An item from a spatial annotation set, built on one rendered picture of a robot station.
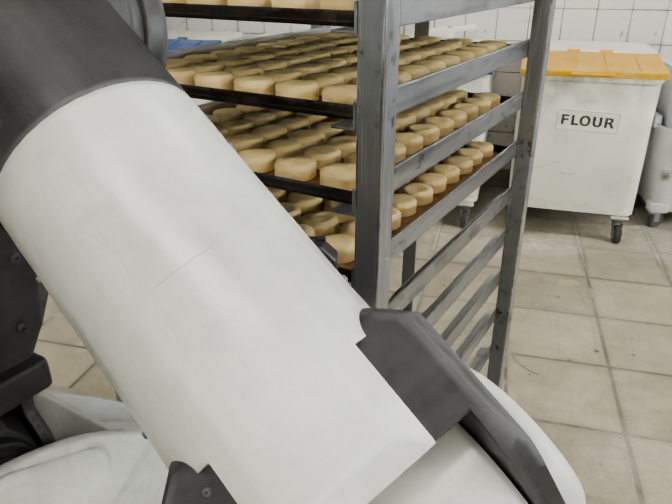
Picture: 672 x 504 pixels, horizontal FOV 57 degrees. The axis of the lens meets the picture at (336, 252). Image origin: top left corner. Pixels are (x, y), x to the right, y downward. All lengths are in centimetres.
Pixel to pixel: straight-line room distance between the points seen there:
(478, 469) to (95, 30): 21
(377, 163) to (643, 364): 159
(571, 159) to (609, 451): 137
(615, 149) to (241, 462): 262
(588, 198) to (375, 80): 227
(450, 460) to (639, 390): 177
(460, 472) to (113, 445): 48
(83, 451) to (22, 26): 45
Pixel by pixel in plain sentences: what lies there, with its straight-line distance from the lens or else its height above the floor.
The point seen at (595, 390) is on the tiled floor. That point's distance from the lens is 193.
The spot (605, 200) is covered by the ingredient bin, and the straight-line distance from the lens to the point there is 283.
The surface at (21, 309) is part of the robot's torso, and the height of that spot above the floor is 87.
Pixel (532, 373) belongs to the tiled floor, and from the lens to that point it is 194.
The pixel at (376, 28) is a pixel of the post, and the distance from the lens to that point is 59.
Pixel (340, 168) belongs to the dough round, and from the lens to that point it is 72.
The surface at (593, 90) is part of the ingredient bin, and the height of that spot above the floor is 64.
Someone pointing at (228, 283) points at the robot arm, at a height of 101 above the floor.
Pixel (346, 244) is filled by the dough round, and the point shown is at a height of 79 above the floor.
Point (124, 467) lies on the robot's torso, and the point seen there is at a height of 64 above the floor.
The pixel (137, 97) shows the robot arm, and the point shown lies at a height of 105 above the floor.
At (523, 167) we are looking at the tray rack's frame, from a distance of 121.
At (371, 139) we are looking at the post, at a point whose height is 94.
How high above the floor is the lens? 110
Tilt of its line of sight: 25 degrees down
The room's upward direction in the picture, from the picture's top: straight up
